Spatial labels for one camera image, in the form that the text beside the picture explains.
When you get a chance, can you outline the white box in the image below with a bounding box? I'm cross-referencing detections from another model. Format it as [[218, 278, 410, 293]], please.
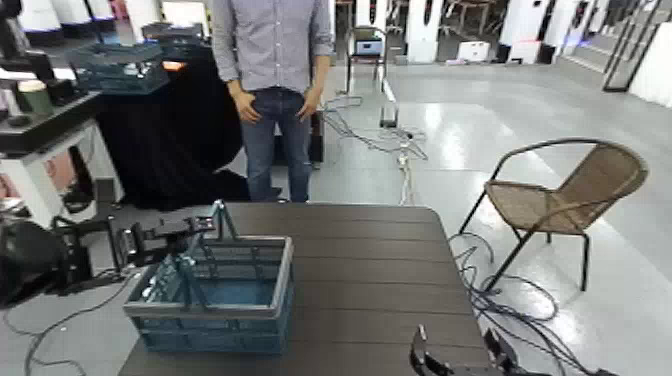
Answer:
[[456, 40, 492, 63]]

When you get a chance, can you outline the blue crate with items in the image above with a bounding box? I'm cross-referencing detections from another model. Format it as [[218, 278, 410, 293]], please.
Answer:
[[68, 42, 170, 96]]

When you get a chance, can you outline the white desk with black top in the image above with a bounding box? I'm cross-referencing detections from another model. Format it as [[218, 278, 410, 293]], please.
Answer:
[[0, 91, 126, 232]]

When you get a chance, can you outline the green cup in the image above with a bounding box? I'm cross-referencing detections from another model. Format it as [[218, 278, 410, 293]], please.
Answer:
[[18, 79, 55, 117]]

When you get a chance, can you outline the dark cable bundle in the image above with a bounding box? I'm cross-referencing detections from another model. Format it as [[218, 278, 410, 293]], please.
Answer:
[[448, 233, 621, 376]]

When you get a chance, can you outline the white power cable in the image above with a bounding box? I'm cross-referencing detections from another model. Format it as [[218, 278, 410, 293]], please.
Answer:
[[321, 94, 429, 206]]

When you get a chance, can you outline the dark grey crate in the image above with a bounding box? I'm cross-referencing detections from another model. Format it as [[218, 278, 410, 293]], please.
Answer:
[[141, 23, 207, 60]]

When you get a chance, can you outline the person's left hand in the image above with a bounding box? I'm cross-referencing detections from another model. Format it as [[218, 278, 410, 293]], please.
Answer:
[[298, 88, 323, 123]]

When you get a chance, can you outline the metal cart with screen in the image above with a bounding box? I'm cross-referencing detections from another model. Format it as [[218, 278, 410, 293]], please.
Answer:
[[344, 26, 391, 97]]

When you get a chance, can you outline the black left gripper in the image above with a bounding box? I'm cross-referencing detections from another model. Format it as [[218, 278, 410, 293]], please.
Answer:
[[116, 216, 218, 269]]

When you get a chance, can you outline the black metal frame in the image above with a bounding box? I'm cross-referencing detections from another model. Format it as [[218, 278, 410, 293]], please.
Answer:
[[602, 0, 664, 94]]

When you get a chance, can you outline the person's left forearm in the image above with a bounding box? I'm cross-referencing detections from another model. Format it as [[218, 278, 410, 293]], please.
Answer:
[[309, 53, 333, 96]]

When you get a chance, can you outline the white pillar with black stripe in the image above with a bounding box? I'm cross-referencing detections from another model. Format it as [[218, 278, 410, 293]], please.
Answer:
[[405, 0, 445, 65]]

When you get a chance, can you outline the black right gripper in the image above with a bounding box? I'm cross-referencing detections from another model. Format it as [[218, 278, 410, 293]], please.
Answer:
[[410, 325, 552, 376]]

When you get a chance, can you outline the brown wicker chair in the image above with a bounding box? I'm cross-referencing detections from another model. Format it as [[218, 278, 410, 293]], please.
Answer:
[[459, 137, 650, 294]]

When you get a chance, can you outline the person in grey shirt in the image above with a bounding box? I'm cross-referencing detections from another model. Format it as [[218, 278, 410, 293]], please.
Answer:
[[211, 0, 336, 204]]

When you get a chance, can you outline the wide white pillar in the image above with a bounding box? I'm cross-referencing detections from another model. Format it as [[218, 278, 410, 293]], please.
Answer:
[[498, 0, 554, 65]]

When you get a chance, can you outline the blue folding crate with handle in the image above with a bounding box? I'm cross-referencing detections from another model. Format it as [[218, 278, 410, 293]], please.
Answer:
[[122, 199, 295, 356]]

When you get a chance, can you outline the black draped cloth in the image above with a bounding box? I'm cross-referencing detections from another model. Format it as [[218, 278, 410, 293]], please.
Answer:
[[96, 56, 252, 212]]

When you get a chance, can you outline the small metal stand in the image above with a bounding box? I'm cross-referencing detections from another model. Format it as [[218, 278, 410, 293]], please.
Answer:
[[378, 78, 400, 129]]

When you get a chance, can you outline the person's right hand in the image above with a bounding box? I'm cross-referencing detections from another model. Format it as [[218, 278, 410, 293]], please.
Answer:
[[234, 91, 262, 125]]

